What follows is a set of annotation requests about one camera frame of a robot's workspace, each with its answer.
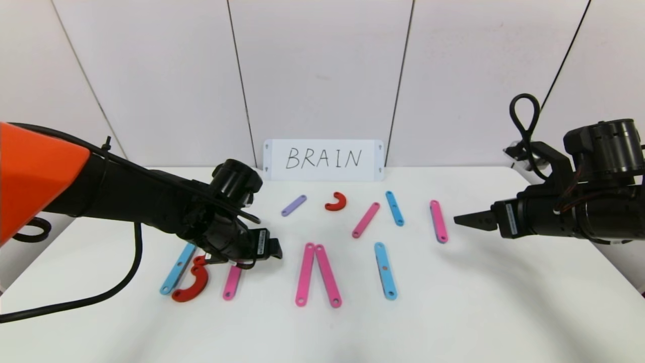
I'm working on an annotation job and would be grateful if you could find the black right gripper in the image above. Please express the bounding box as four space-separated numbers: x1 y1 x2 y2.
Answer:
454 194 577 239

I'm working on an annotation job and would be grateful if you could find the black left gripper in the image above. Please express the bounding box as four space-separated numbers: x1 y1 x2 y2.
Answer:
236 228 283 263

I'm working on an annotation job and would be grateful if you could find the pink bar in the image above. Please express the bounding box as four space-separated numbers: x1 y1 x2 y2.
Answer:
314 244 343 309
223 265 243 301
430 200 449 244
295 243 316 308
351 202 381 239

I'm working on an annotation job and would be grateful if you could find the white sign reading BRAIN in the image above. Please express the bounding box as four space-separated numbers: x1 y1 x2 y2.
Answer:
263 139 385 182

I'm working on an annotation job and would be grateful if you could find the short purple flat bar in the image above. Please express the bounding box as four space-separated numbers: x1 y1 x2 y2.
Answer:
281 195 307 217

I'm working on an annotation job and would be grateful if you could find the light blue medium flat bar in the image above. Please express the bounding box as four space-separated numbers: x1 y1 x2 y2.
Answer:
385 191 405 227

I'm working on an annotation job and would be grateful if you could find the large red curved piece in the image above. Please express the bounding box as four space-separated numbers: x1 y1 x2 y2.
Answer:
171 265 210 303

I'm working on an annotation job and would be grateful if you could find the light blue long flat bar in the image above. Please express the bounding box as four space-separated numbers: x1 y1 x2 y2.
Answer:
374 242 398 301
159 242 198 296

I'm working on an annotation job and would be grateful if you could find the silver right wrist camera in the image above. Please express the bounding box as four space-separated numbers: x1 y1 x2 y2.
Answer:
504 142 542 172

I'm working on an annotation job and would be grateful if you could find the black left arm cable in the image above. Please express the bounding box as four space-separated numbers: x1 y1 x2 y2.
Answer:
0 123 263 323

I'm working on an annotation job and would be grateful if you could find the black looped right arm cable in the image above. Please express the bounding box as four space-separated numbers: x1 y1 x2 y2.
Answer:
509 93 550 182

